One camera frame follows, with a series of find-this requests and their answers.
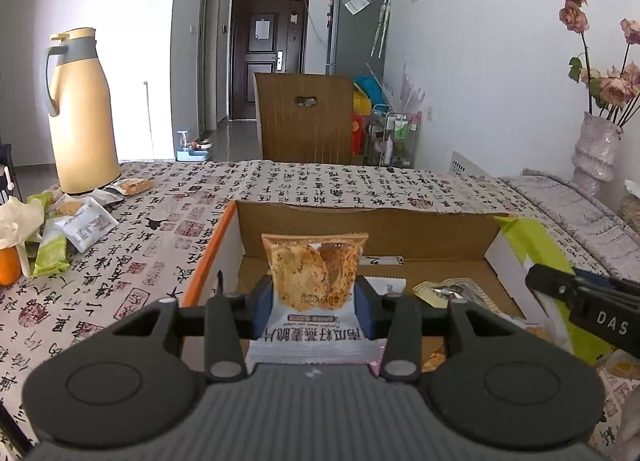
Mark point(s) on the grey folded table runner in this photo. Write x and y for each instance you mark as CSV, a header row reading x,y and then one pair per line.
x,y
602,233

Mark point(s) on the dried pink roses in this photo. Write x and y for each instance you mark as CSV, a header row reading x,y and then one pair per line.
x,y
609,71

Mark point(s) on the dark front door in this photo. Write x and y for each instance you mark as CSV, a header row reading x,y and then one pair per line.
x,y
267,36

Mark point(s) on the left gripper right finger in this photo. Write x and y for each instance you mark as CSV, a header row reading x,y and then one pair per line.
x,y
395,318

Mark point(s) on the pink textured vase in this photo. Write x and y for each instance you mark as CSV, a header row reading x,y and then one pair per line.
x,y
595,154

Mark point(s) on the grey refrigerator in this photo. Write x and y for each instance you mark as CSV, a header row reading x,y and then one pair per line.
x,y
355,37

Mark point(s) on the wire storage rack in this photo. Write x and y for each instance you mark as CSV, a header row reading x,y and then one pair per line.
x,y
393,138

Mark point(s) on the yellow thermos jug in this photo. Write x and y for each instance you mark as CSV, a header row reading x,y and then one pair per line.
x,y
78,103

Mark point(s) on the long striped snack pack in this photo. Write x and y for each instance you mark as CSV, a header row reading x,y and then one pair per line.
x,y
439,294

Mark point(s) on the white packet on table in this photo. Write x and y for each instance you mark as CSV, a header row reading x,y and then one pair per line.
x,y
87,226

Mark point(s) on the green nut bar packet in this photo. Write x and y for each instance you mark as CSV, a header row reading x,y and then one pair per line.
x,y
519,244

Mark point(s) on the wooden chair back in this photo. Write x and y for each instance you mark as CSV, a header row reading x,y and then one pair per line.
x,y
304,118

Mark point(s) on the crispy chip snack packet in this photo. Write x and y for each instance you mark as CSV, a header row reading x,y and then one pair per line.
x,y
313,316

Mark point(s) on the white printed snack packet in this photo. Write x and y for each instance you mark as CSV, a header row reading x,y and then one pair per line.
x,y
386,285

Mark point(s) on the red cardboard snack box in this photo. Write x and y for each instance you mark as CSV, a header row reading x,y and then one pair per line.
x,y
479,345

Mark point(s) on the green packet on table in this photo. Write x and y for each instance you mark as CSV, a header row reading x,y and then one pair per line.
x,y
51,256

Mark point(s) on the orange fruit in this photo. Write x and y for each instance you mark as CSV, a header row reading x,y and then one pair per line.
x,y
10,266

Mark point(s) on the cream crumpled bag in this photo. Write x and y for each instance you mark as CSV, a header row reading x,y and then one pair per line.
x,y
19,221

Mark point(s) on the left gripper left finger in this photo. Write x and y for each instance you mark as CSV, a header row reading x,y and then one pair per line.
x,y
231,318

